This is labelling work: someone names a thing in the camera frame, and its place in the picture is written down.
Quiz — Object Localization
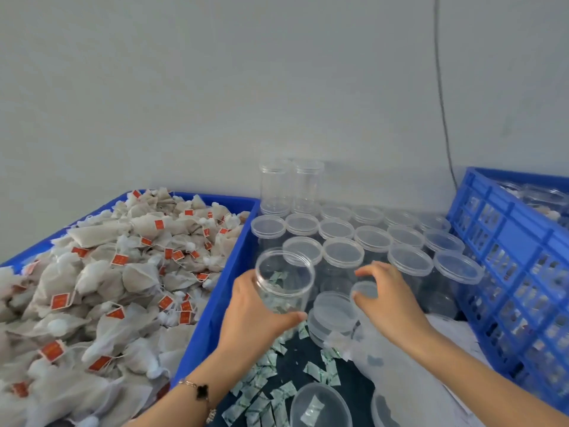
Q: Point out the person's right hand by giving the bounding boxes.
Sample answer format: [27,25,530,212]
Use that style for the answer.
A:
[351,260,439,354]

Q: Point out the person's left hand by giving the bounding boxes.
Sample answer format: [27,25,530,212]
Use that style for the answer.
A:
[216,269,309,370]

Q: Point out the pile of green desiccant packets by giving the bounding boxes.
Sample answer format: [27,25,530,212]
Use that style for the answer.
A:
[218,317,345,427]

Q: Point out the clear jar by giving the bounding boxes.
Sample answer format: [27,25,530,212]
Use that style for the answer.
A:
[253,248,318,318]

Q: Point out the group of lidded jars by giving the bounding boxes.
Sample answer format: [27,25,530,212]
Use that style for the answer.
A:
[251,158,487,318]

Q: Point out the pile of white label papers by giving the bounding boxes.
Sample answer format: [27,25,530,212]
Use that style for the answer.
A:
[324,314,501,427]

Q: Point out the blue slatted crate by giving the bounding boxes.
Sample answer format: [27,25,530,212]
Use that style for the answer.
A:
[447,167,569,415]

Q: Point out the pile of tea bags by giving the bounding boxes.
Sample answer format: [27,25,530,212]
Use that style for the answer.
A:
[0,188,252,427]

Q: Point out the person's right forearm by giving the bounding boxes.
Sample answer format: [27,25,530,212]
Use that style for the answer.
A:
[409,329,569,427]

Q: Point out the person's left forearm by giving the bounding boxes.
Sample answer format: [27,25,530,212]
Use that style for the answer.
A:
[124,346,261,427]

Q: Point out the blue plastic tray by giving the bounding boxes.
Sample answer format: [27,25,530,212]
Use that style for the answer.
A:
[0,191,261,390]

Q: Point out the thin beaded bracelet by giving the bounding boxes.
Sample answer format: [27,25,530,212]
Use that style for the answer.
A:
[178,378,220,423]

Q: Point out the black cable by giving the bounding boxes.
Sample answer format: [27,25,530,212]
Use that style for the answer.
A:
[433,0,460,171]

